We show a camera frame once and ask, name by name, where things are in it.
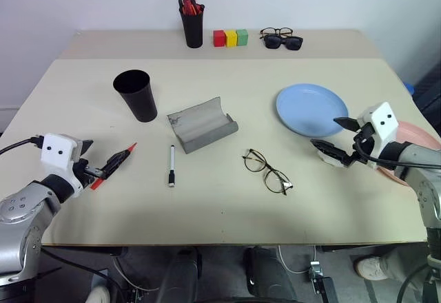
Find square tortoiseshell glasses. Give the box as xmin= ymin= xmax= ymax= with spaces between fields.
xmin=259 ymin=27 xmax=294 ymax=39

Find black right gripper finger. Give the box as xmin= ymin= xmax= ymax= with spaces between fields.
xmin=333 ymin=116 xmax=361 ymax=133
xmin=309 ymin=138 xmax=351 ymax=169

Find grey trouser leg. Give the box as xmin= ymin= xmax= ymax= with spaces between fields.
xmin=378 ymin=247 xmax=430 ymax=284

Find round tortoiseshell glasses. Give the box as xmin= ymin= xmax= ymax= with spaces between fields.
xmin=242 ymin=148 xmax=294 ymax=196

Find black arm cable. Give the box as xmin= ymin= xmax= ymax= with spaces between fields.
xmin=352 ymin=136 xmax=441 ymax=171
xmin=0 ymin=136 xmax=45 ymax=156

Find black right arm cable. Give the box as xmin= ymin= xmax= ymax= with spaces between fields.
xmin=352 ymin=136 xmax=441 ymax=171

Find grey open glasses case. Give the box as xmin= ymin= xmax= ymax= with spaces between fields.
xmin=166 ymin=96 xmax=240 ymax=155

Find dark chair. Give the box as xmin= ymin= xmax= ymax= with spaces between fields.
xmin=411 ymin=62 xmax=441 ymax=127

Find black clamp device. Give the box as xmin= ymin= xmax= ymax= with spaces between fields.
xmin=307 ymin=260 xmax=338 ymax=303

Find white cable under table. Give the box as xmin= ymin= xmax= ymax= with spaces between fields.
xmin=277 ymin=245 xmax=313 ymax=274

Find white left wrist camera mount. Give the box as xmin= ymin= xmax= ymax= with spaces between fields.
xmin=40 ymin=132 xmax=85 ymax=191

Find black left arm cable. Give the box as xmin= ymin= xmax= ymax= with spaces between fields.
xmin=0 ymin=136 xmax=45 ymax=156

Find red marker pen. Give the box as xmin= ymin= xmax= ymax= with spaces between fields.
xmin=90 ymin=142 xmax=139 ymax=191

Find blue plate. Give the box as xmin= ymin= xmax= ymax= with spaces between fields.
xmin=275 ymin=83 xmax=350 ymax=138

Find empty black plastic cup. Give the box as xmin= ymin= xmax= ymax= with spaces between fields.
xmin=112 ymin=69 xmax=158 ymax=123

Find black pen holder cup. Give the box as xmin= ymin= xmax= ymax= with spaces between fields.
xmin=178 ymin=5 xmax=205 ymax=49

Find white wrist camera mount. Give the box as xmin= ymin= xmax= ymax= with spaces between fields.
xmin=357 ymin=102 xmax=403 ymax=153
xmin=40 ymin=132 xmax=85 ymax=191

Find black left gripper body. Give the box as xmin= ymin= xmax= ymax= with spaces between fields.
xmin=74 ymin=158 xmax=106 ymax=186

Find white marker with black cap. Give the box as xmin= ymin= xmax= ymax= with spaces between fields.
xmin=167 ymin=145 xmax=176 ymax=189

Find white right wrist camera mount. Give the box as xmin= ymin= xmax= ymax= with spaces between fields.
xmin=357 ymin=102 xmax=403 ymax=153

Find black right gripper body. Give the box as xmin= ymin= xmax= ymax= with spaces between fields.
xmin=347 ymin=123 xmax=377 ymax=167

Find pink plate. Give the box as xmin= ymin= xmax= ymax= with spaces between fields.
xmin=375 ymin=120 xmax=441 ymax=187

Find white shoe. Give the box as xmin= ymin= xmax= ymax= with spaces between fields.
xmin=85 ymin=284 xmax=112 ymax=303
xmin=353 ymin=255 xmax=391 ymax=282

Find black sunglasses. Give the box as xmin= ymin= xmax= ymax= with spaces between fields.
xmin=263 ymin=35 xmax=305 ymax=51

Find red wooden block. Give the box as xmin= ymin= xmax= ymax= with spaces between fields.
xmin=212 ymin=30 xmax=227 ymax=48

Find dark rounded shape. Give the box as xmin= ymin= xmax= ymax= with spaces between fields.
xmin=242 ymin=245 xmax=298 ymax=303
xmin=158 ymin=247 xmax=203 ymax=303

